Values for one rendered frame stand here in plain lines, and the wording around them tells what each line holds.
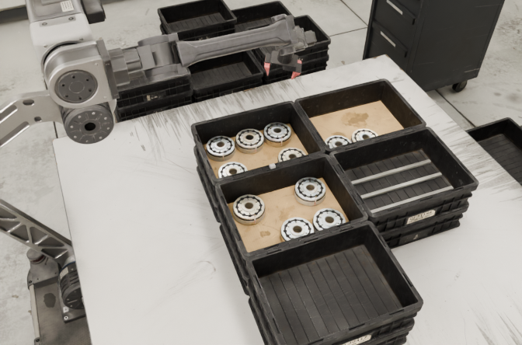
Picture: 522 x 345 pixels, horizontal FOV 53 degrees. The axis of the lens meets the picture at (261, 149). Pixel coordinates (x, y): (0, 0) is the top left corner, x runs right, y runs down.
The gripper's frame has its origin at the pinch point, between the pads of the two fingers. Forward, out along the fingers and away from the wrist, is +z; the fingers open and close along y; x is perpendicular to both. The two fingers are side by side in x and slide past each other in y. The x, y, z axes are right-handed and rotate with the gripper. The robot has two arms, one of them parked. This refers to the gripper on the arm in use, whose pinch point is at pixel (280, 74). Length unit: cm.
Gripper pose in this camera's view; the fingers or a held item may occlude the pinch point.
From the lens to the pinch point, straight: 208.1
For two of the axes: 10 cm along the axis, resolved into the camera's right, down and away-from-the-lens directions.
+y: -9.8, -1.7, -0.7
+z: -1.5, 5.6, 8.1
